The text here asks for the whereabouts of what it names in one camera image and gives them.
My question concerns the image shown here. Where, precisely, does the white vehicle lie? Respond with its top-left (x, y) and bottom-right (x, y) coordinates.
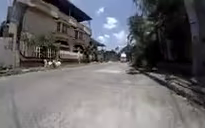
top-left (119, 52), bottom-right (128, 63)

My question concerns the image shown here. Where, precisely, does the grey concrete road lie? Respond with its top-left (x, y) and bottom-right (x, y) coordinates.
top-left (0, 61), bottom-right (205, 128)

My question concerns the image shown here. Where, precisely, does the tan multi-storey building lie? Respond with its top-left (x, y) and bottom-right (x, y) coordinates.
top-left (4, 0), bottom-right (94, 68)

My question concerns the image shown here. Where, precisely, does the row of dark trees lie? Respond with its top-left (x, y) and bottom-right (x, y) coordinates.
top-left (121, 0), bottom-right (205, 78)

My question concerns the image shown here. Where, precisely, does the rough roadside verge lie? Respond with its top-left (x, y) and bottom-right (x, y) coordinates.
top-left (126, 64), bottom-right (205, 111)

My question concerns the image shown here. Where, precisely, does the grey boundary wall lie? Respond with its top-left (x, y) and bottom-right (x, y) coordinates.
top-left (0, 36), bottom-right (21, 69)

